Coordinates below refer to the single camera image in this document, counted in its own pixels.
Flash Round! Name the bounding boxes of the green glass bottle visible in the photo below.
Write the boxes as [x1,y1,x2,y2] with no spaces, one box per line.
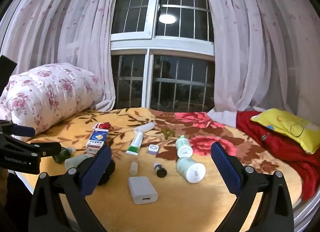
[53,147,76,164]

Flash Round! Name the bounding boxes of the translucent white bottle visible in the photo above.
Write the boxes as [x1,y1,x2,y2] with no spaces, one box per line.
[65,153,94,171]

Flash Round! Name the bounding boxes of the black cloth bundle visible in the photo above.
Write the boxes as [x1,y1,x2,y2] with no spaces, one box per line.
[82,156,116,187]

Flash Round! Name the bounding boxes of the blue white medicine box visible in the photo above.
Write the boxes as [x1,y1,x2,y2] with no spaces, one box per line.
[86,129,108,155]

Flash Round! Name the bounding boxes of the red white wrapper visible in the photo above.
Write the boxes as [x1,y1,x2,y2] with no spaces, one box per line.
[93,122,111,130]

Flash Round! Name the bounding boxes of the small clear vial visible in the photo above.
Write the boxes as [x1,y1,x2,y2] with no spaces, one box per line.
[129,158,138,176]

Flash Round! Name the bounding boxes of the white charger block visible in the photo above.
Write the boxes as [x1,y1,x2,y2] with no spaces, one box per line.
[128,176,158,205]

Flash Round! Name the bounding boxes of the green white toothpaste tube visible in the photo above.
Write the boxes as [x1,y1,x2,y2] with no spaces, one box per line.
[125,132,144,156]

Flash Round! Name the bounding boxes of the large white green bottle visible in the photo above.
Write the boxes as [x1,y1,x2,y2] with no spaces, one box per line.
[176,157,206,184]

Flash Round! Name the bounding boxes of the white cylinder tube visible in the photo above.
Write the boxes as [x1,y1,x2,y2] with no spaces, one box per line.
[133,123,155,134]

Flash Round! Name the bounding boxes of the small dark vial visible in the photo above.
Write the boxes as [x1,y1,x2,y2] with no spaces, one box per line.
[153,162,167,178]

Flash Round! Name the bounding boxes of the small white green bottle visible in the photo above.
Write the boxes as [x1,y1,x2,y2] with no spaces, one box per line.
[175,135,193,158]

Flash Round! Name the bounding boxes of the floral rolled quilt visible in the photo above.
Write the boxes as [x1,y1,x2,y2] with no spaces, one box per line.
[1,63,104,134]

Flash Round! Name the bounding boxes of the red cloth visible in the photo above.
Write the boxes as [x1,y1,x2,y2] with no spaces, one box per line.
[236,110,319,201]

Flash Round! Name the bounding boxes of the yellow pillow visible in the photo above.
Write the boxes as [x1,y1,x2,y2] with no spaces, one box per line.
[251,108,320,154]

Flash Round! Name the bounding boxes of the floral yellow plush blanket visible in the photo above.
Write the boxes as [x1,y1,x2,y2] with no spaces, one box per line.
[34,108,302,231]

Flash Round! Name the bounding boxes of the left sheer curtain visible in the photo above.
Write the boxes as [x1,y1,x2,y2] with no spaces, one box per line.
[1,0,116,112]

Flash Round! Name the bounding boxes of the sheer curtain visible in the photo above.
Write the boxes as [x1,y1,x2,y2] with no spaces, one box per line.
[1,0,116,112]
[208,0,319,126]

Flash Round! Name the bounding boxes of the green plastic wrapper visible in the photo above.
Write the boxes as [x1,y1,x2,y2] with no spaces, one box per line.
[161,129,176,140]

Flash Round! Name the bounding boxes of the white framed window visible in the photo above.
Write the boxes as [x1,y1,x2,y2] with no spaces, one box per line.
[112,0,215,112]

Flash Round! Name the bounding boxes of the right sheer curtain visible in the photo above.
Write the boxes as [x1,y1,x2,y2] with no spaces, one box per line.
[208,0,319,126]

